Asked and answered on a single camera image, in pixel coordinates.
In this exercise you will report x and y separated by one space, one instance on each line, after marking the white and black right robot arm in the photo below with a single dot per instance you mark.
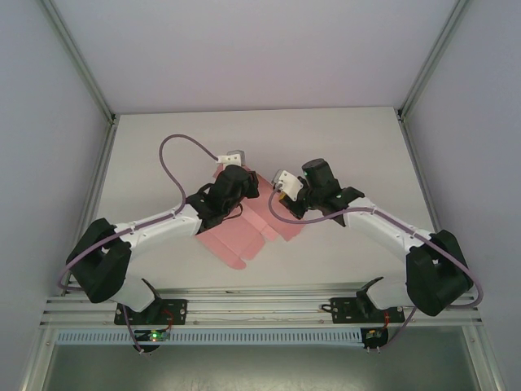
386 228

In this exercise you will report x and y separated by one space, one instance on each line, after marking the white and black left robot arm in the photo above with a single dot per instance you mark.
163 228

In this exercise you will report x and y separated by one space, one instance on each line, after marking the small green circuit board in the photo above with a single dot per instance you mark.
373 335

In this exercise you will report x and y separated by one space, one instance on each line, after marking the grey metal sheet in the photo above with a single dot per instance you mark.
260 370

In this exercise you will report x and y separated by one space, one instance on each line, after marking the circuit board with green light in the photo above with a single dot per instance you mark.
154 335

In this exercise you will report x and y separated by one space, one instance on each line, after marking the aluminium table side rail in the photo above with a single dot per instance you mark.
419 171
102 171

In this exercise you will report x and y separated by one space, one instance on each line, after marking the aluminium mounting rail beam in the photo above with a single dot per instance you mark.
260 309

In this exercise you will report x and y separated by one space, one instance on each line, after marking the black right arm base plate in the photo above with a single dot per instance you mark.
344 311

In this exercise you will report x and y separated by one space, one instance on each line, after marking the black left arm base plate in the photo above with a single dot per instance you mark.
179 311

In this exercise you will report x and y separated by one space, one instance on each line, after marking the aluminium frame post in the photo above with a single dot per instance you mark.
435 61
81 65

